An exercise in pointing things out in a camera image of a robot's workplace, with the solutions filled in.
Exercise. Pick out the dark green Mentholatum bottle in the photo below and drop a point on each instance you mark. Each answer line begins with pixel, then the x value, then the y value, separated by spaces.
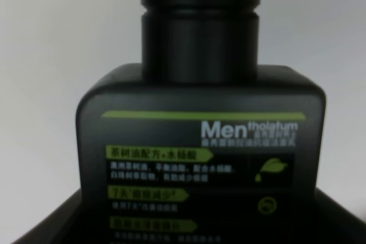
pixel 199 143

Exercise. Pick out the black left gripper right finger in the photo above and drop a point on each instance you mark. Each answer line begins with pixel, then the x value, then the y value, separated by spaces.
pixel 335 224

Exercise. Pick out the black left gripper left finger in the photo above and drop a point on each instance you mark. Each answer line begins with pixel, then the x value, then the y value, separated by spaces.
pixel 56 225

